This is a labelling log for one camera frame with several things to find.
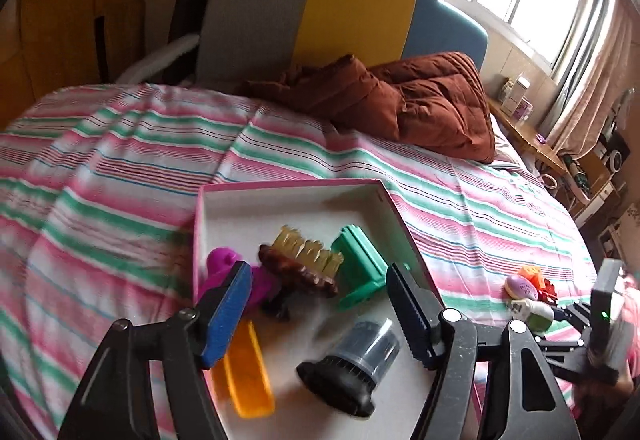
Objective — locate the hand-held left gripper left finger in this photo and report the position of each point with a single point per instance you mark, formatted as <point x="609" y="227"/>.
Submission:
<point x="227" y="315"/>

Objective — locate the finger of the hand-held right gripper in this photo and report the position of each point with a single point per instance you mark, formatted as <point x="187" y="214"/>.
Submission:
<point x="570" y="360"/>
<point x="580" y="320"/>

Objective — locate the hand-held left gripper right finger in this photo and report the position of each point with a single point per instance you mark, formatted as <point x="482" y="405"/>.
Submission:
<point x="407" y="315"/>

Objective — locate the white green bottle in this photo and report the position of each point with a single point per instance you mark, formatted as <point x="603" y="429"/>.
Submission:
<point x="535" y="315"/>

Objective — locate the magenta perforated egg shell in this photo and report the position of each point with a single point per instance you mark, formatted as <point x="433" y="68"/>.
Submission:
<point x="220" y="265"/>

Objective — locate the green plastic toy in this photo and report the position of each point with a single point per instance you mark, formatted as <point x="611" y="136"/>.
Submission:
<point x="360" y="275"/>

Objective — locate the light purple egg shell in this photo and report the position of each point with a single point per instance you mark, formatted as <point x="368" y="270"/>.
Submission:
<point x="522" y="289"/>

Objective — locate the orange plastic scoop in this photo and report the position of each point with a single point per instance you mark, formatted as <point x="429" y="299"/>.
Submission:
<point x="250" y="380"/>

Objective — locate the orange linked cubes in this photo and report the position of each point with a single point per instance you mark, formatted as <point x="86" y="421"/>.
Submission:
<point x="530" y="272"/>

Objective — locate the brown hair claw clip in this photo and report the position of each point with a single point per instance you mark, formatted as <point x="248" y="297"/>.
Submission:
<point x="295" y="267"/>

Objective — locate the white tray box pink rim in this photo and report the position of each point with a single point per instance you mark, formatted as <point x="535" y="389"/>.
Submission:
<point x="280" y="215"/>

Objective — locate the pink quilt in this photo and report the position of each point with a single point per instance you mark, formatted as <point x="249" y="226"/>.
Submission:
<point x="631" y="320"/>

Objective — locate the wooden cabinet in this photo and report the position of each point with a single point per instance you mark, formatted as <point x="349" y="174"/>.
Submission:
<point x="595" y="190"/>

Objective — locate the striped bed sheet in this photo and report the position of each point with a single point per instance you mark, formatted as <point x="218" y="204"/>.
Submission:
<point x="125" y="180"/>

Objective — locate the black speaker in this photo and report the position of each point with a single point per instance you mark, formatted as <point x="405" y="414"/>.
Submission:
<point x="615" y="152"/>

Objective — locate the white pillow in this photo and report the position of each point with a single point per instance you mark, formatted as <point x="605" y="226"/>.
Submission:
<point x="507" y="150"/>

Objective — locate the small purple object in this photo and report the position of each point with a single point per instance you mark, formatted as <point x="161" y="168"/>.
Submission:
<point x="540" y="139"/>

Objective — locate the wooden bedside desk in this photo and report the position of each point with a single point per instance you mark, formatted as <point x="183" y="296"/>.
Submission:
<point x="525" y="135"/>

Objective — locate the brown quilted blanket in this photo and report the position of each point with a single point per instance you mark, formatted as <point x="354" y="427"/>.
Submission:
<point x="425" y="105"/>

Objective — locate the purple box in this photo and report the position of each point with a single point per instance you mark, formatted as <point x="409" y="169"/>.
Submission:
<point x="525" y="111"/>

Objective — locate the white carton box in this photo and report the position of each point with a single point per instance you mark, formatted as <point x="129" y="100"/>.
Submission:
<point x="515" y="95"/>

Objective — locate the beige patterned curtain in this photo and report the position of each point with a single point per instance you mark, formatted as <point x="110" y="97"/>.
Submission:
<point x="595" y="70"/>

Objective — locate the white foam board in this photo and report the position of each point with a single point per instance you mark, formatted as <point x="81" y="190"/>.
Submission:
<point x="165" y="52"/>

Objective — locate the grey yellow blue headboard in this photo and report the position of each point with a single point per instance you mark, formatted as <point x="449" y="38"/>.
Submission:
<point x="350" y="10"/>

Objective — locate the wooden wardrobe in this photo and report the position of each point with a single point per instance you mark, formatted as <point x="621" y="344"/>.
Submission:
<point x="60" y="20"/>

